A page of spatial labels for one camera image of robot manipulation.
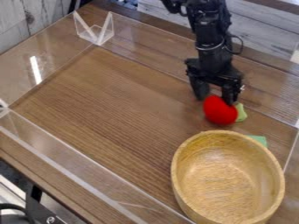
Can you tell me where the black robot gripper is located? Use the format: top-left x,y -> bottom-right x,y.
184,42 -> 244,106

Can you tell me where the red felt strawberry toy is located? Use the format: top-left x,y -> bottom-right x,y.
203,95 -> 248,125

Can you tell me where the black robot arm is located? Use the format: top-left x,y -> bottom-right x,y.
162,0 -> 244,106

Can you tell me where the green felt piece behind bowl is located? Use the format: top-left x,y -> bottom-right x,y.
247,135 -> 267,147

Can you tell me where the wooden oval bowl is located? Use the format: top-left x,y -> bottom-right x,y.
171,130 -> 286,224

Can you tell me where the clear acrylic tray enclosure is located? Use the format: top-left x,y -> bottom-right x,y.
0,10 -> 299,224

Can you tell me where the black table clamp bracket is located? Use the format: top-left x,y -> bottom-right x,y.
25,185 -> 67,224

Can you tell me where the black cable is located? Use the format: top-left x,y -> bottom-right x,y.
0,202 -> 31,218

